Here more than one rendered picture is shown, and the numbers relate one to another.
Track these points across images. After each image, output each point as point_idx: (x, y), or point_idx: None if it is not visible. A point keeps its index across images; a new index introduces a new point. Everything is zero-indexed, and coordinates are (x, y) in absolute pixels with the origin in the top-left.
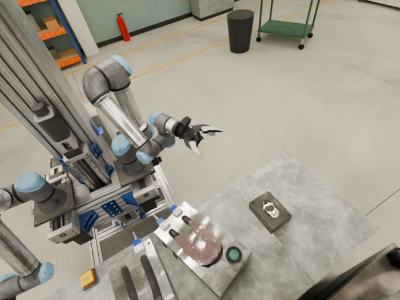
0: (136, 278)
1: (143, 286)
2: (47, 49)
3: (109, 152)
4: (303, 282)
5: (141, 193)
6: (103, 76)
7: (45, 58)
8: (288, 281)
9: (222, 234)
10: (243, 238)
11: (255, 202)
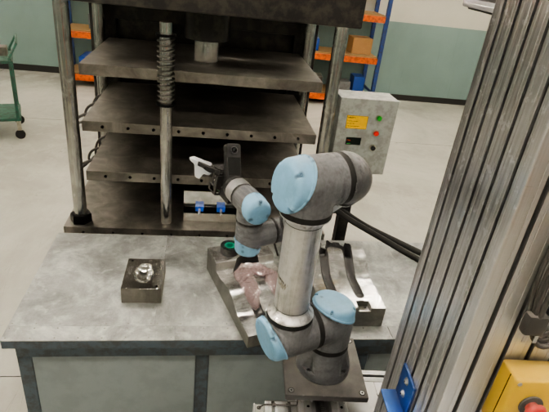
0: (346, 285)
1: (338, 278)
2: (497, 239)
3: None
4: (176, 239)
5: None
6: None
7: (459, 181)
8: (189, 244)
9: (225, 277)
10: (199, 283)
11: (153, 285)
